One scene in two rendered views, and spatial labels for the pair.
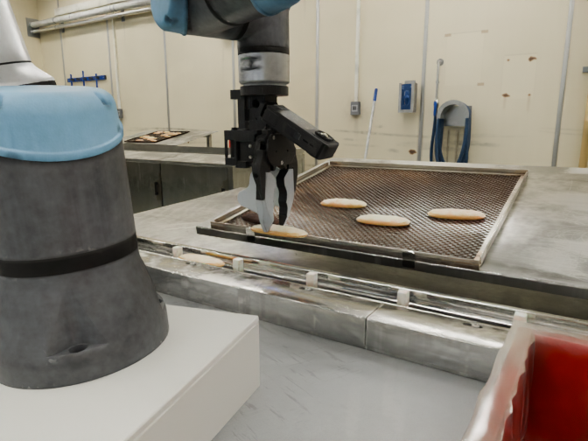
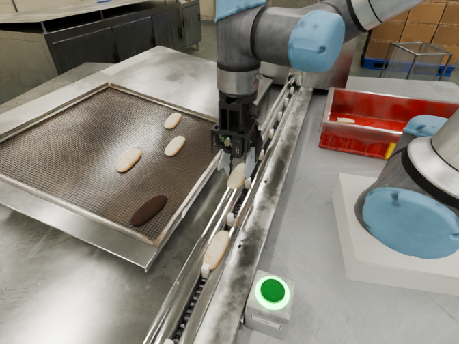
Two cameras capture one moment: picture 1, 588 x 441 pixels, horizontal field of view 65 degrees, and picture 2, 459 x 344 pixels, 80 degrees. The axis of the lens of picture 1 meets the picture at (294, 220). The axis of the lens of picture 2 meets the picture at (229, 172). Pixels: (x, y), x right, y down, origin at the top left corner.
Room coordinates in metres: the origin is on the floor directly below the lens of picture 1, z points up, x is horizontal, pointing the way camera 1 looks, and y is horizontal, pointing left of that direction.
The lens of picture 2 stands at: (0.83, 0.51, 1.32)
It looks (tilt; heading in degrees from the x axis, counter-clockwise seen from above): 37 degrees down; 257
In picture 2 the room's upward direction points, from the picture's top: straight up
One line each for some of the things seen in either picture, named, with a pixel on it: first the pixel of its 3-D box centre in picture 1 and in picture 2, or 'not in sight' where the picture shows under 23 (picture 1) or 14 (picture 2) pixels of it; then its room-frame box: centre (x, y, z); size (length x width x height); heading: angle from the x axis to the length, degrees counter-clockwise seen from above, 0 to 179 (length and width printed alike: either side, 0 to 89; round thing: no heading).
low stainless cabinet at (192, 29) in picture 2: not in sight; (162, 31); (0.78, -4.66, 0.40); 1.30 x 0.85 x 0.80; 57
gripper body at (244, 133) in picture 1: (261, 129); (235, 121); (0.71, 0.05, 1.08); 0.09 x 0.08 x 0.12; 57
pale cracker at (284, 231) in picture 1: (278, 229); (238, 174); (0.69, 0.02, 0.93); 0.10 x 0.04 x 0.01; 57
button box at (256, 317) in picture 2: not in sight; (268, 308); (0.71, 0.30, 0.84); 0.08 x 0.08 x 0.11; 57
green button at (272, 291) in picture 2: not in sight; (272, 291); (0.70, 0.30, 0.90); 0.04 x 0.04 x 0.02
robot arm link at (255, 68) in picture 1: (262, 72); (239, 78); (0.70, 0.05, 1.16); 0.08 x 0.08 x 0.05
